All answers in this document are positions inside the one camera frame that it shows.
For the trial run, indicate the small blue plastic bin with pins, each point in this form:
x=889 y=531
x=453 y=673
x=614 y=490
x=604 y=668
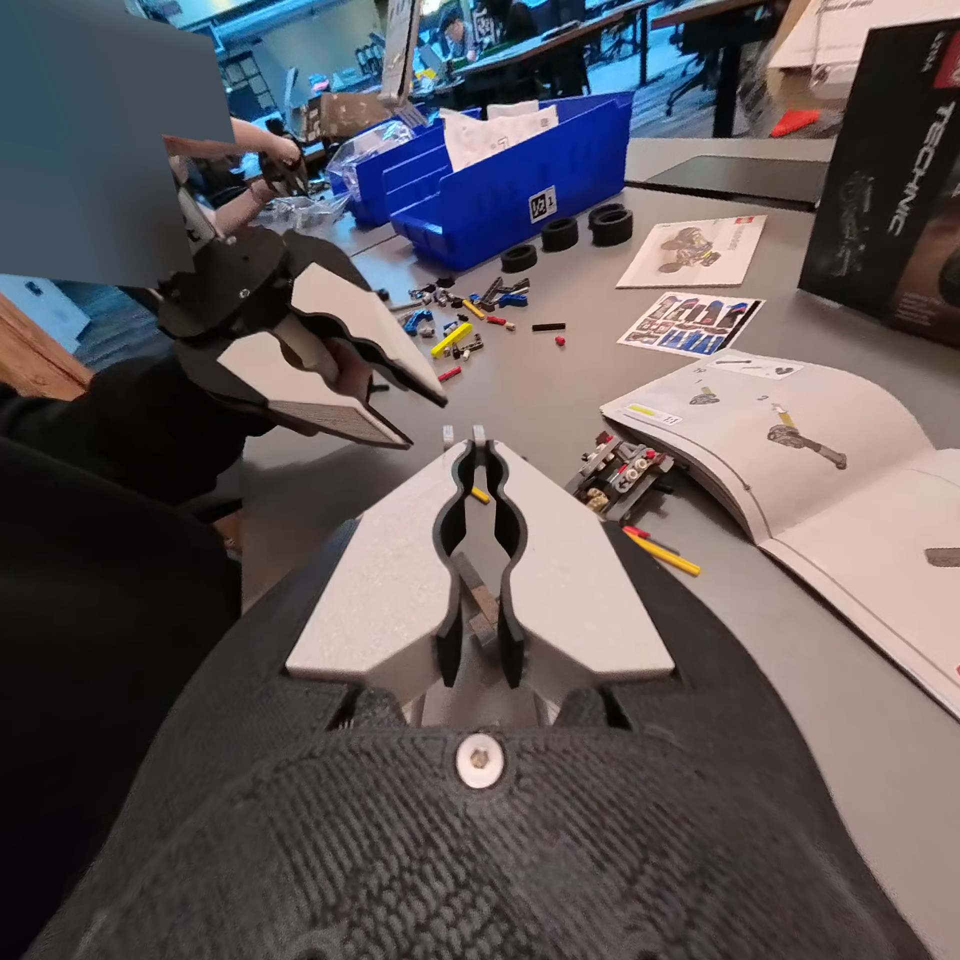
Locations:
x=375 y=180

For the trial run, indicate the white papers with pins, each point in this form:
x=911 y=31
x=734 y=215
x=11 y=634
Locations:
x=495 y=131

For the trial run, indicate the long yellow lego axle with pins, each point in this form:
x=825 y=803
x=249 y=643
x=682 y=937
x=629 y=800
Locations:
x=671 y=556

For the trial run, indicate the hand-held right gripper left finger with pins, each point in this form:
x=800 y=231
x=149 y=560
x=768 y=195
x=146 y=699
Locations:
x=375 y=592

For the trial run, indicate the person's left forearm black sleeve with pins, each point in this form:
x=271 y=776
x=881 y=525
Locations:
x=135 y=427

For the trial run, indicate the closed instruction booklet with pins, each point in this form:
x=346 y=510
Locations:
x=694 y=251

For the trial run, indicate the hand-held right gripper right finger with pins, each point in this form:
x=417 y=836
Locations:
x=585 y=600

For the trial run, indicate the black lego set box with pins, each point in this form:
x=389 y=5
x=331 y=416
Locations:
x=892 y=172

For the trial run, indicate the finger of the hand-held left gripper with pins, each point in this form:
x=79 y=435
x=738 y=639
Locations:
x=285 y=375
x=360 y=322

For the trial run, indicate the black rubber tire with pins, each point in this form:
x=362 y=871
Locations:
x=611 y=225
x=519 y=259
x=560 y=234

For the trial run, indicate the dark grey lego beam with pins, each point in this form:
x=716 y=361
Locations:
x=480 y=600

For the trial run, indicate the pile of loose lego pieces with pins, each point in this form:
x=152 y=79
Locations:
x=465 y=304

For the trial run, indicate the large blue plastic bin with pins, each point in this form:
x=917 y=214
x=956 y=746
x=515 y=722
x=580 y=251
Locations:
x=517 y=206

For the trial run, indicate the white printed instruction poster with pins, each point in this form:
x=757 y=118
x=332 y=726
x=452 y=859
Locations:
x=817 y=37

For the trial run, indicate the clear plastic bag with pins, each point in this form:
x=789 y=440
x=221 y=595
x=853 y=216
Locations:
x=371 y=142
x=307 y=210

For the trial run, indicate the person's left hand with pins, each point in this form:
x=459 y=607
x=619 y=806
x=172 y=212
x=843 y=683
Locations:
x=351 y=371

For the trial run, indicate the open instruction booklet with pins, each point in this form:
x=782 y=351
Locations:
x=825 y=480

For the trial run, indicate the light grey lego connector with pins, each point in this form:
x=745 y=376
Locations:
x=448 y=433

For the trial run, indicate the brown wooden furniture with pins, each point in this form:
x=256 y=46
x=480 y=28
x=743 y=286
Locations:
x=37 y=352

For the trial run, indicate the partly built lego chassis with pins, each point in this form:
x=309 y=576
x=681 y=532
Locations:
x=622 y=474

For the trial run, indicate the brown cardboard box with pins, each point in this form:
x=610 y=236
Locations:
x=337 y=112

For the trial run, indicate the background work table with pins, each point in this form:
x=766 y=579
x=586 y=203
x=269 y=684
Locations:
x=724 y=67
x=540 y=45

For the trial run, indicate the orange red object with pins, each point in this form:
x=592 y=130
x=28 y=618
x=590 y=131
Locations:
x=795 y=121

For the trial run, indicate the white stand post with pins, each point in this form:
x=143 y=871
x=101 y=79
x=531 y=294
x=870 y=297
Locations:
x=401 y=49

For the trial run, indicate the yellow lego beam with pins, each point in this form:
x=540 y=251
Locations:
x=452 y=339

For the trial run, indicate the colourful sticker sheet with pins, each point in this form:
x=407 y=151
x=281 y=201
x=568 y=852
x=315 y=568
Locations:
x=690 y=324

